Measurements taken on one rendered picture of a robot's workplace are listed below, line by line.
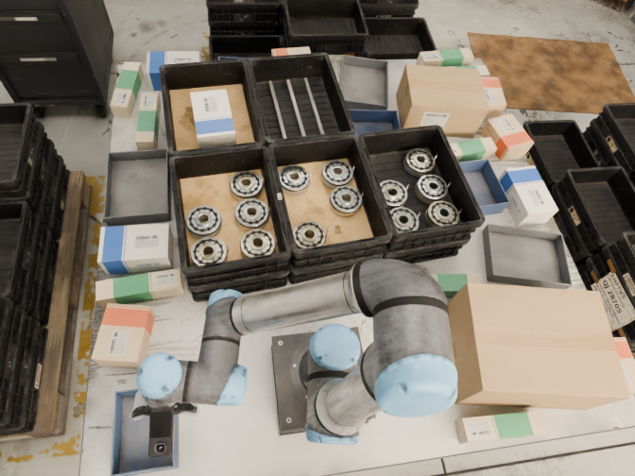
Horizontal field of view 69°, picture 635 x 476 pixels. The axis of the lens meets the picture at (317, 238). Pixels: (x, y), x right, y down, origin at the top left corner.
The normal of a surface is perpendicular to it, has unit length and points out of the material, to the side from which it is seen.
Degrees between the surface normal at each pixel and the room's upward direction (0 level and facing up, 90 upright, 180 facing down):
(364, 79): 0
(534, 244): 0
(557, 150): 0
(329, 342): 10
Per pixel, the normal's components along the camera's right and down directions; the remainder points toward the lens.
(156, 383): 0.24, -0.50
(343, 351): 0.08, -0.63
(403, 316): -0.34, -0.50
